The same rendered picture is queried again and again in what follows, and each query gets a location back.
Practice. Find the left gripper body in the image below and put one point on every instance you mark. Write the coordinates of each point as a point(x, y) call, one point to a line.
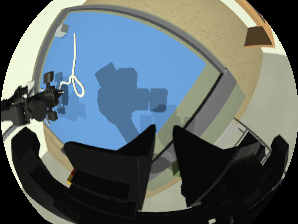
point(48, 77)

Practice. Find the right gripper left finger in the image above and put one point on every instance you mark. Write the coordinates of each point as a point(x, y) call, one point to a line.
point(117, 165)

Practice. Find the white rope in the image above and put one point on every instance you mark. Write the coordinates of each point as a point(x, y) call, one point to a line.
point(73, 76)

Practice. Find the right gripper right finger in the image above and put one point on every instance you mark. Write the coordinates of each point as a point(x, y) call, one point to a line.
point(202, 164)

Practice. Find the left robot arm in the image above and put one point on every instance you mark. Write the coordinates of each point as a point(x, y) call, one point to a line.
point(34, 108)

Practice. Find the blue mat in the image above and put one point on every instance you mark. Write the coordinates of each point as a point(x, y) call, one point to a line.
point(133, 75)

